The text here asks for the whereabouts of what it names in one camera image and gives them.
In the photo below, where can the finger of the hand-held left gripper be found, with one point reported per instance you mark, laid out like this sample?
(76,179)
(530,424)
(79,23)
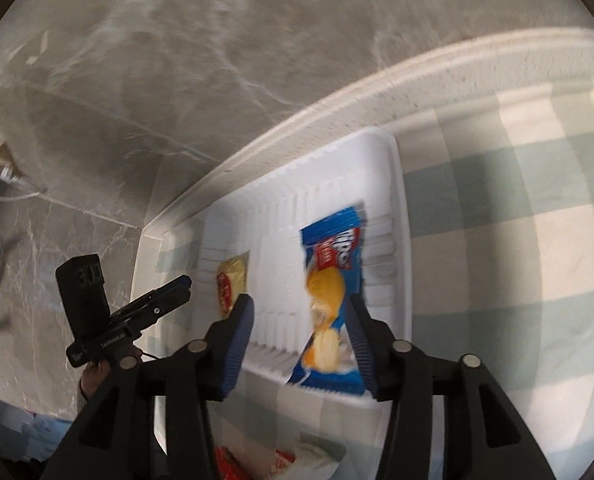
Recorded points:
(167,310)
(164,290)

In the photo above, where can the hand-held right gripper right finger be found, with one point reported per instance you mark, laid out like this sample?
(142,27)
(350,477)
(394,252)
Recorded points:
(362,347)

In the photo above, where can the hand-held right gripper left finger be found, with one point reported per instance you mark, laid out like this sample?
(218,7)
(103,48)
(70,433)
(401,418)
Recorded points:
(239,342)

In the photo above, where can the blue and yellow snack packet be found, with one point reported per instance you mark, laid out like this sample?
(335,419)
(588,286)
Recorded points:
(327,260)

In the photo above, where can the white plastic tray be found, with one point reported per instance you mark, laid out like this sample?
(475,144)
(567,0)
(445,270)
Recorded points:
(287,195)

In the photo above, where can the person's left hand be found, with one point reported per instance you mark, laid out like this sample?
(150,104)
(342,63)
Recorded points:
(96,374)

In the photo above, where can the small yellow red packet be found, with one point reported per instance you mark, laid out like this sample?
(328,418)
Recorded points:
(231,280)

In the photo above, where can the pale pink white packet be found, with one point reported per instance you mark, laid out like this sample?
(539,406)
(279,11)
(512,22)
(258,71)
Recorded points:
(319,457)

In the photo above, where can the light blue box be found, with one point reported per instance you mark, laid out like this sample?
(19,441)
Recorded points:
(32,425)

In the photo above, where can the green white checked tablecloth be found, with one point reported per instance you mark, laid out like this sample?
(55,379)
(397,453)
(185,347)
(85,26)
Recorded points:
(502,220)

